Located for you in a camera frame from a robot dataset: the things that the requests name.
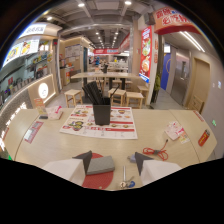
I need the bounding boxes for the laminated menu card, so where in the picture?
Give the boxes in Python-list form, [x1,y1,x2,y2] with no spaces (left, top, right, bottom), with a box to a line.
[59,105,139,140]

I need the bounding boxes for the illuminated menu board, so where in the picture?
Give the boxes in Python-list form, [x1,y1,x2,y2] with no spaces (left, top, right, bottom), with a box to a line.
[2,38,41,68]

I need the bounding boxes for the keys with blue tag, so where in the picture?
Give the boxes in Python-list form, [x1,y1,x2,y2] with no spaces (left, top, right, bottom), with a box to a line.
[119,165,136,190]

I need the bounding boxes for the red round silicone mat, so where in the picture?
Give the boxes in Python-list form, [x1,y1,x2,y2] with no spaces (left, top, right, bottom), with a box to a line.
[81,152,115,190]

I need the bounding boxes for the grey sponge block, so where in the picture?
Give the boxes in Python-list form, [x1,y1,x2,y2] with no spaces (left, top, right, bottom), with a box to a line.
[86,155,116,176]

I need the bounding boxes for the pink printed leaflet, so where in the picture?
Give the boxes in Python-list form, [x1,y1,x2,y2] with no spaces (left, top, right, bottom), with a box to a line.
[165,120,191,145]

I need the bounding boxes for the red table sticker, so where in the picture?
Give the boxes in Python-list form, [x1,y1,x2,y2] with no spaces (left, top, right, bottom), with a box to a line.
[23,120,45,145]

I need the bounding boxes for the white tissue packet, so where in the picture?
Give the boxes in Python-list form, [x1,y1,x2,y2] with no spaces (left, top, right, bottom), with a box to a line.
[45,105,64,121]

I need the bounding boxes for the black chopstick holder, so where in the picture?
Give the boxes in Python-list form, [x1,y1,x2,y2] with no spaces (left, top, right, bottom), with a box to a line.
[82,80,119,126]

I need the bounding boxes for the small orange sign stand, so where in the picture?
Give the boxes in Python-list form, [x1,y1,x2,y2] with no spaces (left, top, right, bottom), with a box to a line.
[33,97,47,116]

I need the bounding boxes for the wooden stool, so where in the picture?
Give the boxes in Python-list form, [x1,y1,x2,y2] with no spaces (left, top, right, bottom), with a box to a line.
[63,88,84,108]
[125,91,145,109]
[107,88,127,107]

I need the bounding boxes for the wooden chair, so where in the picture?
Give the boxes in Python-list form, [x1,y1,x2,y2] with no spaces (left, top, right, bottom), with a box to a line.
[187,95,205,114]

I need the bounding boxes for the long wooden dining table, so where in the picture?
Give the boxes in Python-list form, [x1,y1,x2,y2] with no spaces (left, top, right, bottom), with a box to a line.
[70,71,141,93]

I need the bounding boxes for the red food poster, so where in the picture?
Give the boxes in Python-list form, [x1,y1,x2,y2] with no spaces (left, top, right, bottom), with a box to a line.
[138,25,153,84]

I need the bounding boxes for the red hanging shop sign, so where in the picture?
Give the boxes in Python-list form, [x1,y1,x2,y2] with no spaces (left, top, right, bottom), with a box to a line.
[152,5,202,36]

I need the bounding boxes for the red cable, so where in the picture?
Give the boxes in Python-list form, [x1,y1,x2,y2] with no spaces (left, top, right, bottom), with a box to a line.
[142,139,169,162]

